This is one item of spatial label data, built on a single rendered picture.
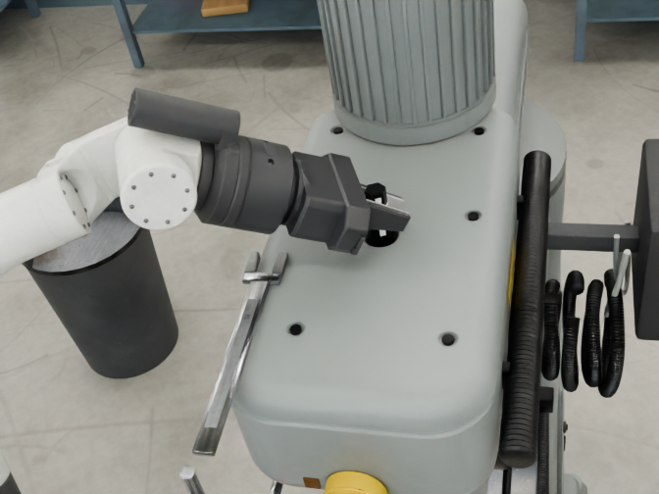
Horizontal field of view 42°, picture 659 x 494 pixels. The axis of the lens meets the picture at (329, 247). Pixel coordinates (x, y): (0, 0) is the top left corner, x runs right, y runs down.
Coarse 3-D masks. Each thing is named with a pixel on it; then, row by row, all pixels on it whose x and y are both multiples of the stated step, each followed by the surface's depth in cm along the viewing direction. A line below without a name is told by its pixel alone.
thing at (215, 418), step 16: (256, 256) 90; (256, 272) 88; (272, 272) 87; (256, 288) 86; (256, 304) 84; (240, 320) 83; (256, 320) 83; (240, 336) 82; (240, 352) 80; (224, 368) 79; (240, 368) 79; (224, 384) 78; (224, 400) 76; (208, 416) 75; (224, 416) 75; (208, 432) 74; (208, 448) 73
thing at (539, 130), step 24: (528, 120) 156; (552, 120) 155; (528, 144) 151; (552, 144) 150; (552, 168) 145; (552, 192) 145; (552, 216) 148; (552, 264) 150; (552, 384) 164; (552, 432) 174; (552, 456) 179; (552, 480) 185
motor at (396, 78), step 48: (336, 0) 92; (384, 0) 88; (432, 0) 89; (480, 0) 93; (336, 48) 98; (384, 48) 93; (432, 48) 92; (480, 48) 97; (336, 96) 104; (384, 96) 97; (432, 96) 96; (480, 96) 100
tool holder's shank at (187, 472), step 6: (186, 468) 138; (192, 468) 138; (180, 474) 137; (186, 474) 137; (192, 474) 137; (186, 480) 137; (192, 480) 137; (198, 480) 139; (186, 486) 138; (192, 486) 138; (198, 486) 139; (192, 492) 140; (198, 492) 140; (204, 492) 142
